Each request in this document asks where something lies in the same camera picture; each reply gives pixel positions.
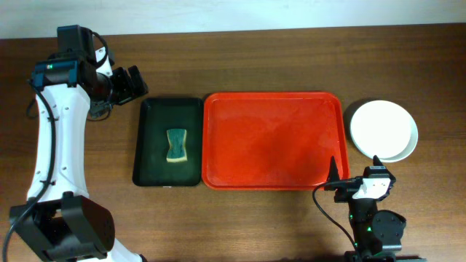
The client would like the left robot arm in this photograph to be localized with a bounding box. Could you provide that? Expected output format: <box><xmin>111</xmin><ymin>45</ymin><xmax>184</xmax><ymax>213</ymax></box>
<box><xmin>9</xmin><ymin>25</ymin><xmax>148</xmax><ymax>261</ymax></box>

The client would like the green and yellow sponge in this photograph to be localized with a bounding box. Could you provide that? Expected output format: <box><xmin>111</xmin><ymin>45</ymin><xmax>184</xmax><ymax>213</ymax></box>
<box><xmin>166</xmin><ymin>129</ymin><xmax>187</xmax><ymax>163</ymax></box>

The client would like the black plastic tray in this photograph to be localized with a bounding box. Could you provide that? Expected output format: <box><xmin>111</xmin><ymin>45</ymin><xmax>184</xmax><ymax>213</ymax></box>
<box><xmin>133</xmin><ymin>98</ymin><xmax>204</xmax><ymax>187</ymax></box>

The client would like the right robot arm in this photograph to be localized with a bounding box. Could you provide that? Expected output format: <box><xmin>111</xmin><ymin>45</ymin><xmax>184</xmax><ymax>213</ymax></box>
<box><xmin>324</xmin><ymin>156</ymin><xmax>406</xmax><ymax>261</ymax></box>

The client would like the white plate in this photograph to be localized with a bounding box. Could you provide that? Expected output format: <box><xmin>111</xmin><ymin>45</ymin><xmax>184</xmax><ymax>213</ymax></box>
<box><xmin>349</xmin><ymin>100</ymin><xmax>419</xmax><ymax>163</ymax></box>

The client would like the red plastic tray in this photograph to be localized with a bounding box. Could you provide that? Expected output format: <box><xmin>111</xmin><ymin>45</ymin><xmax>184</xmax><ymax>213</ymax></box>
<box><xmin>202</xmin><ymin>92</ymin><xmax>350</xmax><ymax>191</ymax></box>

